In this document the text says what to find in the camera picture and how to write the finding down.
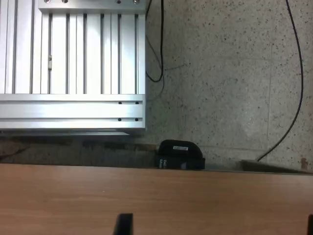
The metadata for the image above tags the black floor cable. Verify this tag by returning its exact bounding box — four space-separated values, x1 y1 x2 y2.
256 0 305 162

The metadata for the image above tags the black power adapter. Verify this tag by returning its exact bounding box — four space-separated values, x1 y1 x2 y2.
154 139 206 170

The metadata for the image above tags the aluminium profile robot stand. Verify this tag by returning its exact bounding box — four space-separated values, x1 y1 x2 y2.
0 0 147 137

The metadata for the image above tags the black power cable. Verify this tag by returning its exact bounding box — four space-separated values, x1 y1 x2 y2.
145 0 165 83

